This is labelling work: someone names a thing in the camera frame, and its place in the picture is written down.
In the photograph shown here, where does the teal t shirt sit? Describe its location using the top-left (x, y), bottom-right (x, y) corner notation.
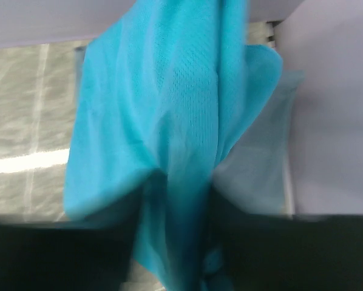
top-left (64, 1), bottom-right (282, 290)

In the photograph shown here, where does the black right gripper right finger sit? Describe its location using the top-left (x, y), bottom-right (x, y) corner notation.
top-left (208, 187), bottom-right (363, 290)

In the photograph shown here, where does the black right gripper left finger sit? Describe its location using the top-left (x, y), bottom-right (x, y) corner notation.
top-left (0, 185), bottom-right (144, 290)

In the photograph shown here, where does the folded light blue t shirt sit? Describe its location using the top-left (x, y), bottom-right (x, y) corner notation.
top-left (213, 70), bottom-right (304, 215)

